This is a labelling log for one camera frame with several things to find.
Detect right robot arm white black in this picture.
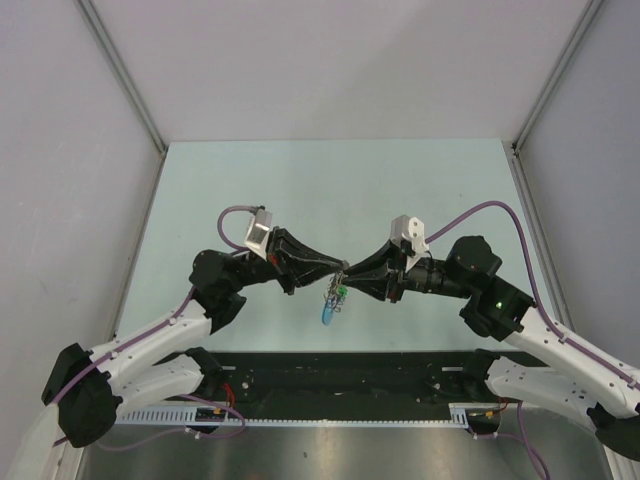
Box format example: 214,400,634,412
344,236,639,460

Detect right aluminium frame post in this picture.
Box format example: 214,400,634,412
509,0,609,154

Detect aluminium frame post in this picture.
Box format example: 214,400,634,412
73,0,168,158
509,0,609,154

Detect large metal keyring blue handle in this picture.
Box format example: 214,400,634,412
321,276,347,326

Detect small split rings bunch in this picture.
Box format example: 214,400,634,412
327,259,351,306

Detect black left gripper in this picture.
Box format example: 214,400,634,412
228,227,342,296

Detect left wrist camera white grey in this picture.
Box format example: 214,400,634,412
244,206,272,260

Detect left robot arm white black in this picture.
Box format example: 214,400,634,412
42,228,348,448

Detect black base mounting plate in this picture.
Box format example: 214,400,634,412
102,349,524,421

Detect grey slotted cable duct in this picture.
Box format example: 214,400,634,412
116,402,469,429

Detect left aluminium frame post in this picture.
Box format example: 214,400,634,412
73,0,168,158

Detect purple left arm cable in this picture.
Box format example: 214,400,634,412
49,204,264,451

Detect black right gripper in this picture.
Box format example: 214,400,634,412
341,237,473,303

